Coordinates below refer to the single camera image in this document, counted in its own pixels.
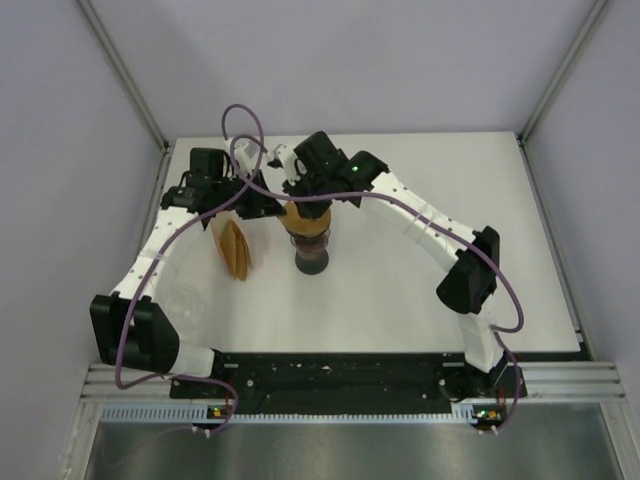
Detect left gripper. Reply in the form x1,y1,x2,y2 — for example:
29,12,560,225
213,169,286,220

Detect grey plastic coffee dripper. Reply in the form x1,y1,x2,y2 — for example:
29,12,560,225
289,228,331,253

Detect red rimmed coffee server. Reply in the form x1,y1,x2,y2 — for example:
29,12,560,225
295,249,329,275

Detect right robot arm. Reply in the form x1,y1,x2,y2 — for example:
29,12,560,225
274,131,504,396

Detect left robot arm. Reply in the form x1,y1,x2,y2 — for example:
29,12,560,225
90,146,284,397

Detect clear glass dripper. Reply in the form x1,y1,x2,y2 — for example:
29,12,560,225
164,283,206,331

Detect stack of brown filters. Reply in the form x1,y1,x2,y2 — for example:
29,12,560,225
219,220,252,281

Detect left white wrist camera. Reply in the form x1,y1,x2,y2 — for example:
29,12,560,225
225,139,261,176

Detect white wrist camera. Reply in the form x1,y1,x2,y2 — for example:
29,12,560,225
269,144,307,185
225,139,261,176

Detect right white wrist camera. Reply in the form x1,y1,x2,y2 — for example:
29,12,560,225
269,144,307,185

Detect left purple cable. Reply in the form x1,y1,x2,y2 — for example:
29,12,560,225
114,103,266,441

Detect purple cable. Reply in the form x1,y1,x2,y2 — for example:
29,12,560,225
232,136,525,435
114,103,266,441

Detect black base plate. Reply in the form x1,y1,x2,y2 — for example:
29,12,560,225
163,353,527,416

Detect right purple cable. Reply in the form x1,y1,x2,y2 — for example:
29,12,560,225
232,136,525,435

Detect grey cable duct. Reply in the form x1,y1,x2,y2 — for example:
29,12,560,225
101,403,503,425

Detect aluminium frame rail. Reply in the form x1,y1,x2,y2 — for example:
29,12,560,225
81,362,627,403

